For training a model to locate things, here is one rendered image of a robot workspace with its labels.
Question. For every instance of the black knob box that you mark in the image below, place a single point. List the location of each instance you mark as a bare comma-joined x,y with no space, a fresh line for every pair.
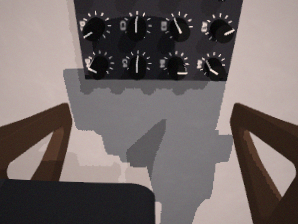
197,56

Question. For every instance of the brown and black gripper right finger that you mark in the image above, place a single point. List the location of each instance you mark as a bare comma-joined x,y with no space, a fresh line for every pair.
262,194

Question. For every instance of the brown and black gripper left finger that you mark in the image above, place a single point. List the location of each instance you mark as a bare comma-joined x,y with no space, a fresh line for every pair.
17,137

